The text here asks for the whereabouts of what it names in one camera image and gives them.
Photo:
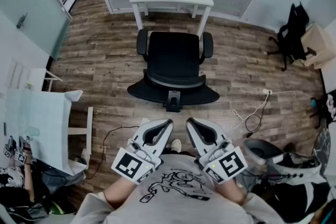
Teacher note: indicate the black and white garment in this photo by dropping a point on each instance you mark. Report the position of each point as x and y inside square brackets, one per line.
[296, 196]

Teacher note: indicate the black white printed cloth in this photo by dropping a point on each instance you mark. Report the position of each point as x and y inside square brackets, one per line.
[331, 107]

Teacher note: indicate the beige cabinet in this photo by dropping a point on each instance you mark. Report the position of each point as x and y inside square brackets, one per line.
[320, 44]

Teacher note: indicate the clear plastic cup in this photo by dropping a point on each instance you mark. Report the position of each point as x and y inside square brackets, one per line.
[32, 131]

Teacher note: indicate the white shoe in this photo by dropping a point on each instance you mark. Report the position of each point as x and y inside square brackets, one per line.
[176, 144]

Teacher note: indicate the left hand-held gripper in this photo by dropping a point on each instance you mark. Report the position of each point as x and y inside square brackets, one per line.
[128, 165]

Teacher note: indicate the green round object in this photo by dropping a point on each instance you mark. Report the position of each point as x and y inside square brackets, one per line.
[55, 208]

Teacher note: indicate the black high-back office chair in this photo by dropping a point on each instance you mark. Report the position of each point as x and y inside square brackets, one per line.
[294, 34]

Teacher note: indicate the yellow green ball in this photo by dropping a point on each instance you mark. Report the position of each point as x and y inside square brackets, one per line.
[29, 84]

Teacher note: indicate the small teal object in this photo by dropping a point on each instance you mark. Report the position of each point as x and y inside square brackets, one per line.
[314, 102]

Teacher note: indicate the pale cloth covered table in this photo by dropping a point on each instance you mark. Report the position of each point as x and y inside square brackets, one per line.
[39, 118]

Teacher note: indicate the person's black trousers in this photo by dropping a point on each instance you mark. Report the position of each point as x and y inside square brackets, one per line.
[189, 154]

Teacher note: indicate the person in white shirt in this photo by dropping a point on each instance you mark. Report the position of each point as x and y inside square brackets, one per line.
[178, 207]

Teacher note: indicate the black armrest swivel chair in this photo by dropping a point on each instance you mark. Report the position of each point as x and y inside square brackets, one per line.
[173, 55]

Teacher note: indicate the black stand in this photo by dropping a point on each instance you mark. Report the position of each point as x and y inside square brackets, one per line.
[321, 112]

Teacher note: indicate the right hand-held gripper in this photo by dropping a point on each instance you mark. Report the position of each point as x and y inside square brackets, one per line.
[231, 164]

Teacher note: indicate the person's right forearm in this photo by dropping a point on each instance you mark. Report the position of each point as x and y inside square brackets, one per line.
[229, 191]

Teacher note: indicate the dark marbled round table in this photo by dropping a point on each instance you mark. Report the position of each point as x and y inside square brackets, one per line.
[323, 147]

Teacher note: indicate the person's left forearm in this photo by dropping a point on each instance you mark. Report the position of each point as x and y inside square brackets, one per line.
[120, 191]

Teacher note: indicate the white metal rack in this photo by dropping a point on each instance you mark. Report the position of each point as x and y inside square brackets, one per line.
[36, 78]

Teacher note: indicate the black power adapter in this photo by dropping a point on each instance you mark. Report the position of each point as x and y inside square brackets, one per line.
[249, 135]

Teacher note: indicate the white power strip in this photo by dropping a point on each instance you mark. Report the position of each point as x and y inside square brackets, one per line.
[267, 91]

